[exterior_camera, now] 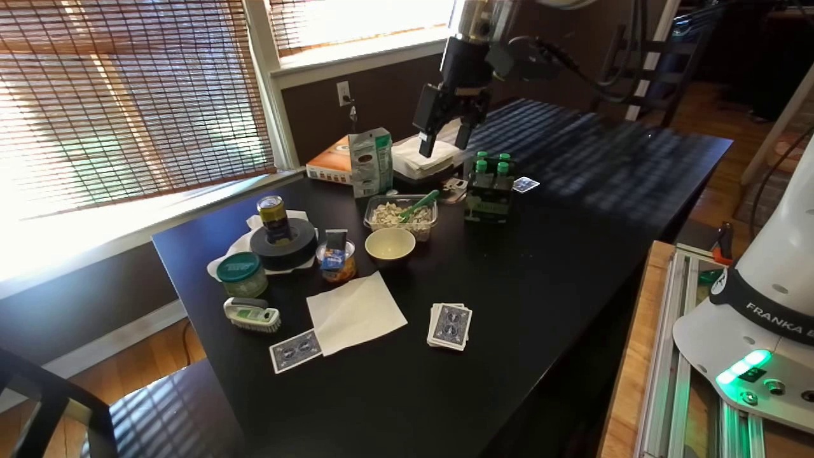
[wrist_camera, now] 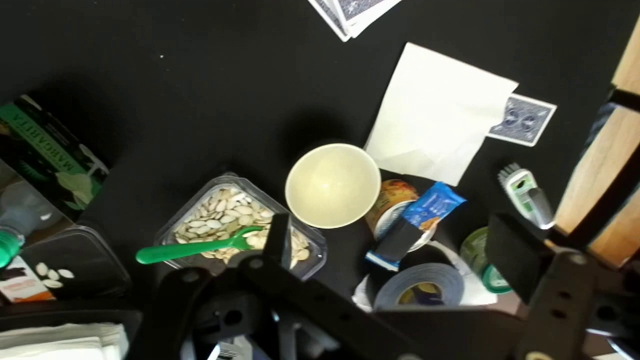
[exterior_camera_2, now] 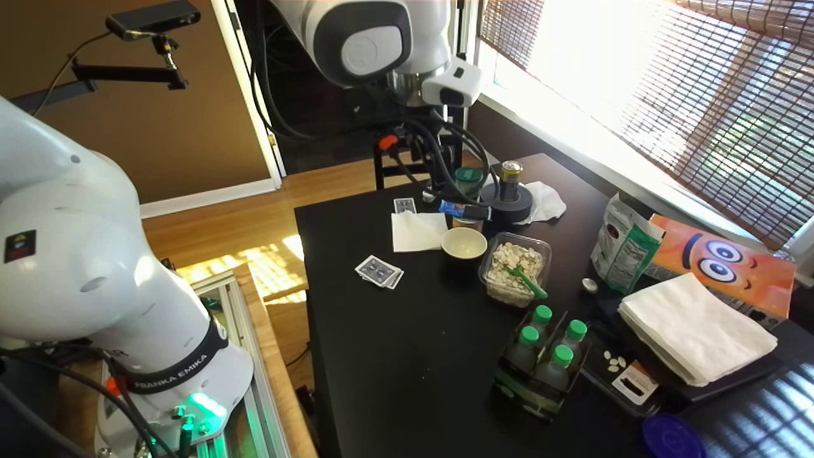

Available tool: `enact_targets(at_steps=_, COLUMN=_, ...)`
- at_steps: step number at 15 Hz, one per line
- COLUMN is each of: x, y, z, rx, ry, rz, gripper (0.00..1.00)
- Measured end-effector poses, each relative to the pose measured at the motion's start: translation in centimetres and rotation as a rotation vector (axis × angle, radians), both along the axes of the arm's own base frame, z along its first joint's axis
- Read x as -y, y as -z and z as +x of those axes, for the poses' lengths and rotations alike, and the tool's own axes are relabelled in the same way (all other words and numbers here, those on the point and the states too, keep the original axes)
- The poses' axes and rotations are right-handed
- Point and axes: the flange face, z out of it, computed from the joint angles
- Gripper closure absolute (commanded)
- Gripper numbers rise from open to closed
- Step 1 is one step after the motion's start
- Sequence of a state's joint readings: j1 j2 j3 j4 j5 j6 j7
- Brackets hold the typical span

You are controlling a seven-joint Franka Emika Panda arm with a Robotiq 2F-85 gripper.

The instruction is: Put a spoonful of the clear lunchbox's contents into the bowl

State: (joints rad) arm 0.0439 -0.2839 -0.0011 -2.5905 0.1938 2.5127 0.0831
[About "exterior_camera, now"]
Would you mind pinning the blue playing card deck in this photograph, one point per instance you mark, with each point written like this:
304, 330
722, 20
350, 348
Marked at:
448, 328

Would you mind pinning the brown bamboo window blind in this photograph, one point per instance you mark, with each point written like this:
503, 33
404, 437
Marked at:
357, 21
128, 92

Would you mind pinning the green plastic spoon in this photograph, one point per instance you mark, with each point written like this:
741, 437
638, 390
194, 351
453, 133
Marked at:
420, 208

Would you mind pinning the teal lidded container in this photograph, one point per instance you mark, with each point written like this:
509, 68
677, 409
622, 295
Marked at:
242, 274

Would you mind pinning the aluminium rail frame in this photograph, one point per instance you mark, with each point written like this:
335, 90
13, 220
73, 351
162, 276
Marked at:
677, 384

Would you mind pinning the folded white towel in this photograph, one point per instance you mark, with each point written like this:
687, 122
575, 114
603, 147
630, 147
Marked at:
411, 160

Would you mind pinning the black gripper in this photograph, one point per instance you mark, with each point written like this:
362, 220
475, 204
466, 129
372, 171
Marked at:
466, 78

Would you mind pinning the clear plastic lunchbox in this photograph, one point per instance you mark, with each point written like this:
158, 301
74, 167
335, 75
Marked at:
378, 227

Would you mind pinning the white pumpkin seeds pile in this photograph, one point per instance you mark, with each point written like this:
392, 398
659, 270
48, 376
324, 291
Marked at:
386, 213

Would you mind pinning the cream round bowl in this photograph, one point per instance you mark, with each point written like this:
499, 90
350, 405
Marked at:
390, 245

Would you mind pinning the spilled white seeds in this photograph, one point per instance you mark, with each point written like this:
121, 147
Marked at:
456, 193

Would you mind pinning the white paper napkin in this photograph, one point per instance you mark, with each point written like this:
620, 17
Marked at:
355, 311

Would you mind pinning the white green handheld device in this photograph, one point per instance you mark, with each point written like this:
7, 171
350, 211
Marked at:
252, 315

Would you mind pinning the green-capped small bottle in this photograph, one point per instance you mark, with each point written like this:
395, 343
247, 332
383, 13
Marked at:
504, 165
481, 165

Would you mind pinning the small dark jar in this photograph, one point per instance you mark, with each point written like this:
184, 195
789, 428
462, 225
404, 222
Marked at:
274, 211

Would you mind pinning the black wooden chair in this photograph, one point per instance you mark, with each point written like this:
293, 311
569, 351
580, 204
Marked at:
51, 404

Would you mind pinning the dark ladder-back chair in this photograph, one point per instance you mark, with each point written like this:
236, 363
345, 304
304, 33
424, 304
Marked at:
653, 61

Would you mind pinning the small white label card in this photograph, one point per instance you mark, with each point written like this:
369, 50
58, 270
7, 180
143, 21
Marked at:
524, 185

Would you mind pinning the white wall outlet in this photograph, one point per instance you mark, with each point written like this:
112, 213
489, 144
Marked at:
345, 92

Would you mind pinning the small red tool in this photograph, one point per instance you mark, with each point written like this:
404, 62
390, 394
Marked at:
724, 240

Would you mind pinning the green white carton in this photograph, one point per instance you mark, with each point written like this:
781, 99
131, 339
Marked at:
369, 162

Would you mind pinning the small glass cup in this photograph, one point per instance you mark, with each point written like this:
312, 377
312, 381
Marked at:
336, 268

